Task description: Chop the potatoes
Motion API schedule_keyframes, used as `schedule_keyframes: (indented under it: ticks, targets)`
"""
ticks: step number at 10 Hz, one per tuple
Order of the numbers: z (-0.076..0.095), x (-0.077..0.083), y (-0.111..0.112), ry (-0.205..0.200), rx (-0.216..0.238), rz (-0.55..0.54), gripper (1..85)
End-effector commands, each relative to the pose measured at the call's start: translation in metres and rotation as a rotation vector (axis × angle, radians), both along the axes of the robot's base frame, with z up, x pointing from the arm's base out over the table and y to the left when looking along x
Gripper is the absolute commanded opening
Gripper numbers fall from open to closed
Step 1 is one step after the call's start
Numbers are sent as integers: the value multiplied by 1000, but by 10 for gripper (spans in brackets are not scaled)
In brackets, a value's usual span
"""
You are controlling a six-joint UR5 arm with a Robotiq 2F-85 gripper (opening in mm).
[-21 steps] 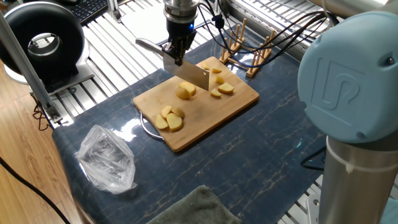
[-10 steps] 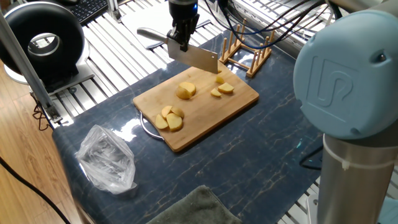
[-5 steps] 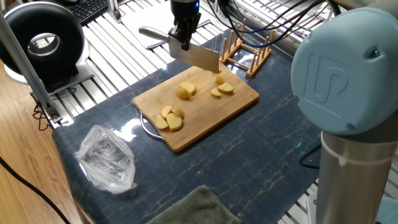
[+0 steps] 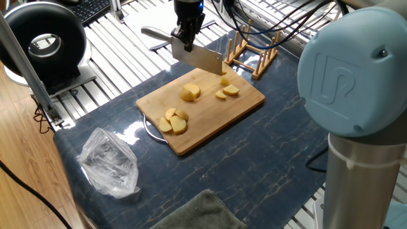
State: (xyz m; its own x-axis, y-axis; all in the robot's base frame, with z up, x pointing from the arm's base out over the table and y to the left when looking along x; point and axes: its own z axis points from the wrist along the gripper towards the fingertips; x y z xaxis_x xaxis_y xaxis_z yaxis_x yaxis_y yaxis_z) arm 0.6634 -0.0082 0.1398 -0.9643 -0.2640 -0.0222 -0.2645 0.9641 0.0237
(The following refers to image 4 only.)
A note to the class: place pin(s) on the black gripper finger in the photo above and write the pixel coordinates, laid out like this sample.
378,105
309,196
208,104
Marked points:
197,30
187,39

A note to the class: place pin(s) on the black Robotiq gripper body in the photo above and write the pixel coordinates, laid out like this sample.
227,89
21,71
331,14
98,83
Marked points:
189,14

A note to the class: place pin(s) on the steel cleaver knife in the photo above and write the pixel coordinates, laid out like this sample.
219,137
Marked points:
200,58

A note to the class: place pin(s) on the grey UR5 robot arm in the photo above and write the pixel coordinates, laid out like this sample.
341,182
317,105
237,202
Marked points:
349,79

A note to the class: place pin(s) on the white paper pad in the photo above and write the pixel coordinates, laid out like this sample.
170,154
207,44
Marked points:
143,19

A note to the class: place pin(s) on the wooden peg rack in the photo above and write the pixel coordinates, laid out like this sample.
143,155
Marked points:
258,72

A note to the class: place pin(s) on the wooden cutting board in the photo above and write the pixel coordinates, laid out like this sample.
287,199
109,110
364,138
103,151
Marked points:
222,114

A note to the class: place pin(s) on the black keyboard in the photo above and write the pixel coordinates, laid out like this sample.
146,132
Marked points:
90,9

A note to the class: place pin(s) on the dark blue marbled mat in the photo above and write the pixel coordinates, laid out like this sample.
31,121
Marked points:
270,143

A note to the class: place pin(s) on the clear plastic bag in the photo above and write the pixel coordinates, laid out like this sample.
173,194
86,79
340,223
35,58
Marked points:
108,162

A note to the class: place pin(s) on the grey-green towel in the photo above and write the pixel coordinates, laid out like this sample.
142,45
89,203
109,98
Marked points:
203,213

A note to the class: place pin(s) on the perforated aluminium plate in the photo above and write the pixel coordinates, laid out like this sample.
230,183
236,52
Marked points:
318,216

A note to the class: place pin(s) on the short aluminium post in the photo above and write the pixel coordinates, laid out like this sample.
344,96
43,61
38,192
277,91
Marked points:
116,9

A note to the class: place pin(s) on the slanted aluminium post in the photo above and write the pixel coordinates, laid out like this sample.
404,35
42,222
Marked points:
25,66

